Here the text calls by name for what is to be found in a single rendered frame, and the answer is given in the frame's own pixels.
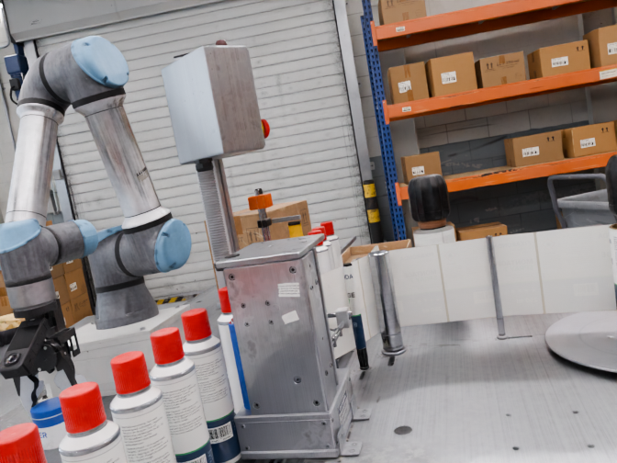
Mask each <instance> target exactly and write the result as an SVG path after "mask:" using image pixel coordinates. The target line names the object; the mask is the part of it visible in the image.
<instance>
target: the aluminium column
mask: <svg viewBox="0 0 617 463"><path fill-rule="evenodd" d="M189 53H190V52H189ZM187 54H188V53H185V54H181V55H177V56H174V61H177V60H178V59H180V58H182V57H184V56H185V55H187ZM212 163H213V166H214V168H213V170H214V172H213V173H214V176H215V178H216V179H215V180H216V182H215V183H217V184H216V186H217V187H216V188H217V190H218V192H217V193H219V194H218V196H219V203H220V208H221V211H222V212H221V213H222V215H221V216H223V217H222V219H223V221H224V222H223V223H224V225H223V226H225V227H224V229H225V233H226V235H225V236H227V237H226V238H227V240H226V241H228V242H227V244H228V248H229V251H230V252H229V254H234V253H236V252H238V251H240V248H239V243H238V238H237V233H236V229H235V223H234V219H233V214H232V209H231V204H230V195H229V190H228V185H227V180H226V176H225V170H224V165H223V161H222V159H218V160H217V159H216V160H213V161H212ZM220 178H221V179H220ZM221 183H222V184H221ZM223 192H224V193H223ZM225 202H226V203H225ZM229 221H230V222H229ZM230 230H231V231H230ZM231 235H232V236H231ZM232 238H233V241H232ZM233 244H234V246H233ZM234 248H235V251H234ZM216 275H217V280H218V284H219V288H224V287H226V286H227V285H226V280H225V276H224V271H220V272H218V271H216Z"/></svg>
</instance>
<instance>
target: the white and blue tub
mask: <svg viewBox="0 0 617 463"><path fill-rule="evenodd" d="M30 414H31V418H32V422H33V423H34V424H35V425H36V426H37V427H38V428H39V435H40V439H41V443H42V446H43V450H51V449H55V448H58V446H59V444H60V442H61V441H62V439H63V438H64V437H65V435H66V434H67V432H66V429H65V422H64V419H63V415H62V407H61V404H60V400H59V396H58V397H54V398H51V399H47V400H45V401H42V402H40V403H38V404H37V405H35V406H34V407H32V408H31V410H30Z"/></svg>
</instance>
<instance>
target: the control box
mask: <svg viewBox="0 0 617 463"><path fill-rule="evenodd" d="M162 76H163V84H164V89H165V94H166V98H167V103H168V108H169V112H170V117H171V121H172V126H173V131H174V139H175V144H176V149H177V153H178V158H179V163H180V164H193V163H194V161H196V160H201V159H207V158H212V159H213V160H216V159H222V158H227V157H231V156H234V155H239V154H243V153H247V152H254V151H258V150H262V149H263V148H264V146H265V141H264V126H263V123H262V122H261V116H260V110H259V106H258V100H257V95H256V90H255V85H254V80H253V75H252V65H251V60H250V54H249V50H247V48H246V46H243V45H203V46H201V47H199V48H198V49H196V50H194V51H191V52H190V53H188V54H187V55H185V56H184V57H182V58H180V59H178V60H177V61H175V62H172V63H171V64H169V65H167V66H165V67H164V68H162Z"/></svg>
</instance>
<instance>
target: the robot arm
mask: <svg viewBox="0 0 617 463"><path fill-rule="evenodd" d="M128 75H129V67H128V65H127V62H126V60H125V58H124V57H123V55H122V53H121V52H120V51H119V49H118V48H117V47H116V46H115V45H114V44H111V43H110V41H109V40H106V39H104V38H102V37H99V36H89V37H86V38H83V39H78V40H75V41H73V42H72V43H70V44H67V45H65V46H63V47H60V48H59V49H57V50H55V51H51V52H47V53H45V54H43V55H41V56H40V57H38V59H37V60H36V61H34V62H33V64H32V65H31V66H30V68H29V70H28V72H27V74H26V77H25V79H24V81H23V84H22V86H21V89H20V93H19V97H18V101H17V115H18V116H19V117H20V123H19V130H18V136H17V147H16V154H15V161H14V166H13V173H12V179H11V186H10V191H9V198H8V204H7V210H6V222H5V223H2V224H0V270H2V274H3V278H4V281H5V285H6V292H7V296H8V299H9V303H10V307H11V308H12V309H13V313H14V317H15V319H22V318H26V320H25V321H23V322H21V323H20V324H19V326H18V328H17V331H16V333H15V335H14V337H13V339H12V341H11V343H10V345H9V347H8V348H7V350H6V353H5V354H4V356H3V358H2V360H1V362H0V374H1V375H2V376H3V377H4V378H5V379H9V378H12V379H13V380H14V383H15V386H16V389H17V395H18V396H19V397H20V399H21V402H22V404H23V406H24V408H25V410H26V412H27V413H28V415H29V417H30V418H31V414H30V410H31V408H32V407H34V406H35V405H36V403H37V400H38V396H39V395H40V394H41V392H42V391H43V387H44V381H43V380H39V372H41V371H47V372H48V373H49V374H50V373H52V372H53V371H54V370H55V367H56V369H57V371H58V372H57V374H56V376H55V378H54V383H55V384H56V386H57V387H58V388H60V389H61V390H62V391H63V390H66V389H67V388H70V387H71V386H73V385H76V384H80V383H84V382H86V379H85V377H84V376H83V375H75V368H74V364H73V361H72V360H71V357H72V356H71V351H72V353H73V357H76V356H77V355H79V354H80V353H81V352H80V347H79V344H78V340H77V336H76V331H75V328H74V327H72V328H66V326H65V322H64V318H63V314H62V307H61V303H60V299H56V297H57V296H56V292H55V288H54V285H53V280H52V276H51V273H50V266H53V265H58V264H61V263H65V262H68V261H72V260H74V259H77V258H79V259H81V258H84V257H85V256H88V259H89V264H90V267H91V272H92V276H93V280H94V284H95V292H96V295H97V300H96V308H95V327H96V329H97V330H106V329H113V328H118V327H122V326H126V325H130V324H133V323H136V322H142V321H145V320H148V319H150V318H152V317H154V316H156V315H158V314H159V310H158V306H157V304H156V302H155V300H154V299H153V297H152V295H151V293H150V291H149V290H148V289H147V287H146V285H145V281H144V277H143V276H147V275H151V274H157V273H167V272H170V271H172V270H175V269H179V268H181V267H182V266H183V265H184V264H185V263H186V262H187V260H188V258H189V255H190V251H191V246H192V242H191V235H190V231H189V230H188V228H187V226H186V225H185V223H183V222H182V221H181V220H178V219H174V218H173V216H172V213H171V211H170V210H169V209H167V208H165V207H163V206H162V205H161V203H160V200H159V198H158V196H157V193H156V191H155V188H154V185H153V183H152V180H151V177H150V174H149V172H148V169H147V166H146V164H145V162H144V160H143V157H142V154H141V152H140V147H139V145H138V143H137V141H136V138H135V135H134V133H133V130H132V127H131V126H130V123H129V119H128V116H127V114H126V111H125V109H124V107H123V103H124V101H125V99H126V96H127V95H126V92H125V89H124V85H125V84H126V83H127V81H128V80H129V77H128ZM70 105H72V106H73V110H74V111H75V112H77V113H79V114H81V115H83V116H84V117H85V120H86V122H87V125H88V127H89V130H90V131H91V134H92V136H93V139H94V141H95V145H96V148H97V149H98V152H99V154H100V156H101V159H102V161H103V164H104V166H105V168H106V170H107V174H108V177H109V179H110V182H111V184H112V187H113V188H114V191H115V193H116V196H117V198H118V202H119V205H120V207H121V209H122V211H123V214H124V216H125V220H124V222H123V224H122V225H119V226H116V227H112V228H109V229H105V230H102V231H98V232H96V229H95V227H94V226H93V224H92V223H90V222H89V221H87V220H69V221H66V222H62V223H58V224H53V225H50V226H46V219H47V212H48V205H49V197H50V183H51V176H52V169H53V162H54V154H55V147H56V140H57V132H58V126H59V125H61V124H62V123H63V122H64V115H65V112H66V110H67V108H68V107H69V106H70ZM73 336H74V339H75V342H76V347H77V348H76V349H75V350H74V349H73V342H72V338H71V337H73ZM68 340H69V341H70V345H69V344H68ZM31 420H32V418H31Z"/></svg>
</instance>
